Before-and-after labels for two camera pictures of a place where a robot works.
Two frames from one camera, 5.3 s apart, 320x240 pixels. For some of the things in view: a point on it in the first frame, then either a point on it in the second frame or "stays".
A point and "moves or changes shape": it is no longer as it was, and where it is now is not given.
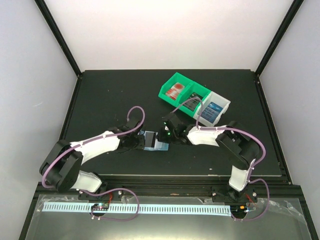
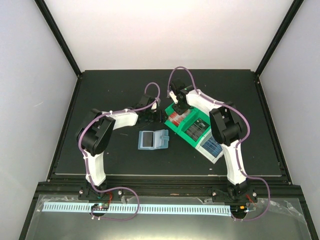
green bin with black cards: x=192 y=90 moves or changes shape
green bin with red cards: x=173 y=88 moves or changes shape
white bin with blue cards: x=214 y=107 → x=209 y=148
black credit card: x=149 y=139 stays
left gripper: x=140 y=145 → x=160 y=117
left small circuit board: x=102 y=207 stays
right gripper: x=161 y=138 → x=178 y=110
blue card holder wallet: x=151 y=143 stays
